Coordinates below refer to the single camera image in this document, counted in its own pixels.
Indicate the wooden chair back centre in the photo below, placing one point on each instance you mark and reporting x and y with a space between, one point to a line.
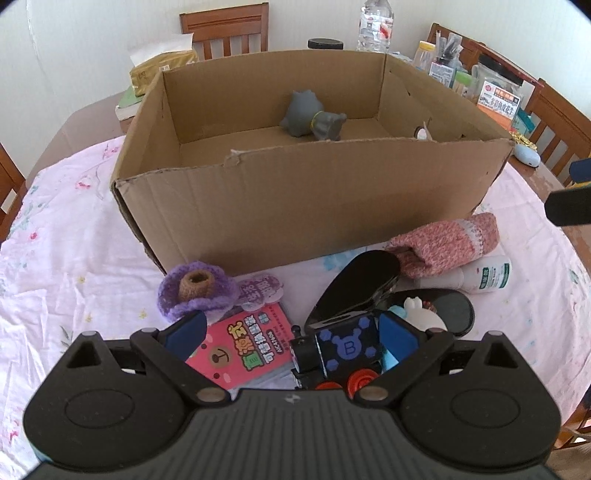
225 24

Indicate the gold ornament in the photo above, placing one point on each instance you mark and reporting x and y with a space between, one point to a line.
521 139

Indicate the purple charm keychain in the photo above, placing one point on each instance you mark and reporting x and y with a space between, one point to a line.
258 291

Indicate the yellow tissue box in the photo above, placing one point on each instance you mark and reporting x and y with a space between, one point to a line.
150 59

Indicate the black blue toy cube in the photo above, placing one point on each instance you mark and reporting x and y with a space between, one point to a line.
344 352

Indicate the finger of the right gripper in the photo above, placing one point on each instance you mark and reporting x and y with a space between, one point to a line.
580 171
570 206

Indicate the pink floral tablecloth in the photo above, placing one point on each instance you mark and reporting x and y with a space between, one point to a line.
71 264

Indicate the pink knitted sock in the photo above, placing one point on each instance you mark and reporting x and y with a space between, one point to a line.
439 247

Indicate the black lid glass jar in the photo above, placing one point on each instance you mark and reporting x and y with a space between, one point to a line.
325 44

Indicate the green lid small bottle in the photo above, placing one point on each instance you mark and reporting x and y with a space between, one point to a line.
462 83

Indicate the white green tube bottle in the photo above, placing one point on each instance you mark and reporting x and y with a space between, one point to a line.
486 274

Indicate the blue white squishy toy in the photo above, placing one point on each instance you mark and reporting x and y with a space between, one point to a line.
418 318

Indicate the teal snack packet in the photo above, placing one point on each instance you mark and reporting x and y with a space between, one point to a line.
523 123

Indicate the pen holder cup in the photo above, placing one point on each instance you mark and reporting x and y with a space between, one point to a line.
447 60

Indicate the wooden chair left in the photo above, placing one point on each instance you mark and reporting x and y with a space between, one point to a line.
13 188

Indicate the pink card pack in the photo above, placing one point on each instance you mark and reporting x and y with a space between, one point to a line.
245 349

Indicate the grey rubber toy figure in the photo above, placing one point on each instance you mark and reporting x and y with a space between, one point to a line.
306 115

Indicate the purple crochet flower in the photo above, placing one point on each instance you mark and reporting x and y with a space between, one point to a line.
196 286

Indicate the green white book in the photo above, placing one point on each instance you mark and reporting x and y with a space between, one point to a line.
128 105

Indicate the black glasses case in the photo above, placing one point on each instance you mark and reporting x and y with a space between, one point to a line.
367 282

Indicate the large cardboard box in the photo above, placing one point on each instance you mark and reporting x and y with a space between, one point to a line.
207 174

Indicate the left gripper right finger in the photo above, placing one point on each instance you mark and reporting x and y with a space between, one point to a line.
393 382

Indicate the clear plastic water bottle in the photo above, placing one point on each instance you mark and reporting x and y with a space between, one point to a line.
375 27

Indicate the yellow lid bottle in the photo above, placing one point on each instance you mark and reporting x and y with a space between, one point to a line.
424 56

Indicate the light blue oval gadget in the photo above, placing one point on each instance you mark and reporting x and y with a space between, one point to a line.
527 156

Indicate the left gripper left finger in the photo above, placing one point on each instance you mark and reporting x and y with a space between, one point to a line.
166 352

